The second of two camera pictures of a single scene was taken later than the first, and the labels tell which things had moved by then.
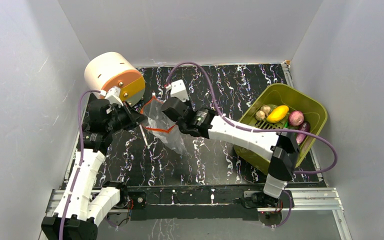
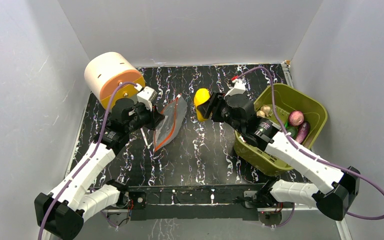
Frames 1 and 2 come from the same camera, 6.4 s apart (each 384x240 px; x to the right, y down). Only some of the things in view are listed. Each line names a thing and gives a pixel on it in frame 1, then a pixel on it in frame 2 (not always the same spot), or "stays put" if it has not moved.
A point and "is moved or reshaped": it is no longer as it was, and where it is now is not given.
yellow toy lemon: x=277 y=114 to x=200 y=96
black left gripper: x=135 y=116 to x=155 y=117
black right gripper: x=171 y=110 to x=217 y=108
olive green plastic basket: x=280 y=108 stays put
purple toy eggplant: x=305 y=127 stays put
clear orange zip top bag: x=160 y=127 is moved or reshaped
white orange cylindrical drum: x=105 y=70 stays put
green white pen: x=145 y=139 stays put
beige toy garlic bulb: x=266 y=109 stays put
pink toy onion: x=296 y=118 stays put
